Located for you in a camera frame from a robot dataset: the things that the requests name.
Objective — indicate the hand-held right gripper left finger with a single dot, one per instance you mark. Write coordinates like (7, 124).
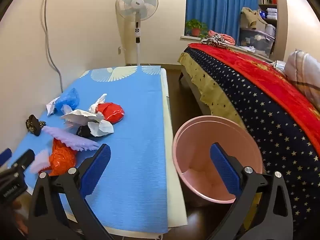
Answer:
(96, 170)

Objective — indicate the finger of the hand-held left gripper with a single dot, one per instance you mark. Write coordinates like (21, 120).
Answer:
(5, 156)
(23, 158)

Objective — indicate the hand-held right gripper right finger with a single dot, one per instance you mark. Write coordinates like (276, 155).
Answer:
(223, 170)

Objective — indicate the pink plastic bin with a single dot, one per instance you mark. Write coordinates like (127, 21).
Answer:
(190, 140)

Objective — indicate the red plastic bag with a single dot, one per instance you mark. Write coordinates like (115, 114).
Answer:
(111, 112)

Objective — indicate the blue plastic bag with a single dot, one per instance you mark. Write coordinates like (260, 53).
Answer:
(67, 100)

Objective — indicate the short purple foam net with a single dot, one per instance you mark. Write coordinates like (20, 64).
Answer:
(40, 161)

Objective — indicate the black gold wrapper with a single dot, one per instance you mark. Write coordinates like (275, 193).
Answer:
(34, 126)

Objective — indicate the orange plastic bag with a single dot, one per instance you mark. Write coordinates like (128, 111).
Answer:
(62, 158)

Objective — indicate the black plastic bag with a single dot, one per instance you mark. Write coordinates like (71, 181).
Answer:
(83, 131)

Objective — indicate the long purple foam net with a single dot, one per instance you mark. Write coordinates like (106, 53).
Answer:
(70, 138)

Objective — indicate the white paper wad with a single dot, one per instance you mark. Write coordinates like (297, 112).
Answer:
(101, 127)

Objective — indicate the large crumpled white paper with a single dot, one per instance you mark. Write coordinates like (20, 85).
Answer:
(80, 117)

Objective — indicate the blue patterned table cover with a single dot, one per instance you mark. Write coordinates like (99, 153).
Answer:
(135, 130)

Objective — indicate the white table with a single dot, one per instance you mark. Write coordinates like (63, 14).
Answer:
(175, 205)

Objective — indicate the dark star blanket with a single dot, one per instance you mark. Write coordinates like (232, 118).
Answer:
(250, 97)

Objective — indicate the yellow star bed sheet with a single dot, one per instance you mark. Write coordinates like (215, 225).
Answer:
(197, 72)

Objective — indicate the red blanket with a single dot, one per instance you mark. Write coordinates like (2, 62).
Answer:
(252, 72)

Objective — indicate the striped cloth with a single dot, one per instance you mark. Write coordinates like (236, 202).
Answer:
(216, 42)

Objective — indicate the checked pillow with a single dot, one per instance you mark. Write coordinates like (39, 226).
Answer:
(303, 70)

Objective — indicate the clear storage box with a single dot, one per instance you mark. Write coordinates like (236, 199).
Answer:
(255, 41)

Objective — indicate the pink cloth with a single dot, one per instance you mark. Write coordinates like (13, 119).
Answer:
(223, 37)

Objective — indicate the white window sill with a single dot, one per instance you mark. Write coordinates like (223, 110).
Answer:
(191, 37)

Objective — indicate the potted green plant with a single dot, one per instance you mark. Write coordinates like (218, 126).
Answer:
(196, 27)

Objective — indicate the beige coat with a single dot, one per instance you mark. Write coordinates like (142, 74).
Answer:
(252, 16)

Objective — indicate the blue curtain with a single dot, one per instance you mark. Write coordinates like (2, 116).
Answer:
(215, 5)

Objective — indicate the white standing fan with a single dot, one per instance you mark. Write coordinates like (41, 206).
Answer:
(137, 2)

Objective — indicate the bookshelf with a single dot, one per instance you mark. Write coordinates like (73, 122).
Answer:
(268, 2)

